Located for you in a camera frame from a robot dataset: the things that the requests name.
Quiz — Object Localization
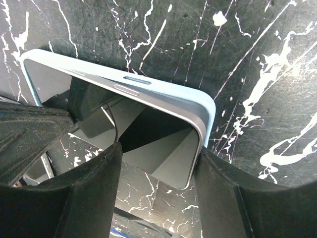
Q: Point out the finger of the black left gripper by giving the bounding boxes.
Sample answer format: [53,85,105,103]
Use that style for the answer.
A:
[0,102,75,186]

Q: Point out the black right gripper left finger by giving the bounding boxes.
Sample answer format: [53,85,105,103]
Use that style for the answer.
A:
[0,142,122,238]

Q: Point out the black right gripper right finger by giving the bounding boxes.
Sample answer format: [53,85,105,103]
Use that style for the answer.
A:
[195,148,317,238]

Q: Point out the lilac phone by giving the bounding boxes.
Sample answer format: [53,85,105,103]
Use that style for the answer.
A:
[24,59,205,189]

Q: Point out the blue phone case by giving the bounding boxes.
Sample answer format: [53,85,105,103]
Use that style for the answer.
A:
[20,49,216,147]

